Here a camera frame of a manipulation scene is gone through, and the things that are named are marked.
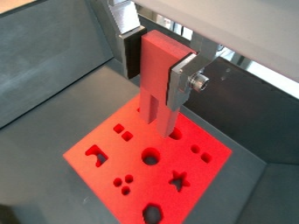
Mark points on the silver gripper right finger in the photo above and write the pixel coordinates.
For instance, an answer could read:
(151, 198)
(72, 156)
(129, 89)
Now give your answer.
(186, 73)

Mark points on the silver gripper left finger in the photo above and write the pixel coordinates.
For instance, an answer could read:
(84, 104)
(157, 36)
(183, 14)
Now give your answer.
(128, 34)

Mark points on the red double-square peg block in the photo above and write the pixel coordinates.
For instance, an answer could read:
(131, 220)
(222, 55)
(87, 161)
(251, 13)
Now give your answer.
(161, 52)

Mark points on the red shape-sorting board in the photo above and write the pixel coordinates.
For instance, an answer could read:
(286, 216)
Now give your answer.
(148, 177)

